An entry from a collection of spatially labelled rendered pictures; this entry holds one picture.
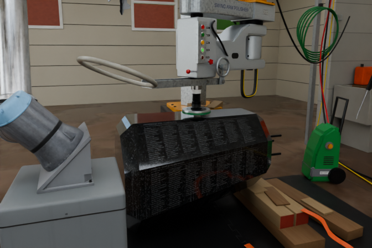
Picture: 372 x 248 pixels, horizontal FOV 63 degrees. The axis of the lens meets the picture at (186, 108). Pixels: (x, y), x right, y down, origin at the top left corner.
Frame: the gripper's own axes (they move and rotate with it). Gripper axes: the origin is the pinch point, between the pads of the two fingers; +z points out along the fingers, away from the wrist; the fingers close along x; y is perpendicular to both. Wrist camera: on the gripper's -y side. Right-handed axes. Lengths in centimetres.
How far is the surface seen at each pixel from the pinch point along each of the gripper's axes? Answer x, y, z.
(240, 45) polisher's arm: 96, 54, -27
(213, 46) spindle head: 70, 40, -13
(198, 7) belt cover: 51, 27, -32
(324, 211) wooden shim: 129, 148, 80
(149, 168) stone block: 46, 28, 80
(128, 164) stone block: 46, 14, 82
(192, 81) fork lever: 67, 33, 16
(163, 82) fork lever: 46, 21, 25
